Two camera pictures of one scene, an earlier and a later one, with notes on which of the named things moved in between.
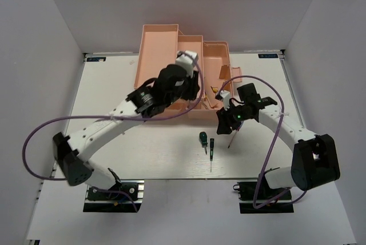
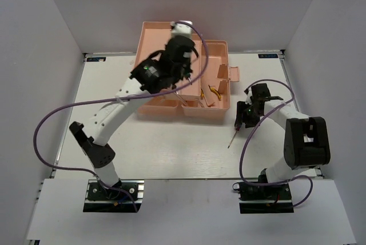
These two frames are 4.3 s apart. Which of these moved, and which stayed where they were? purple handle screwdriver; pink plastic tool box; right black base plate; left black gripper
Moved: left black gripper
Stayed: pink plastic tool box; purple handle screwdriver; right black base plate
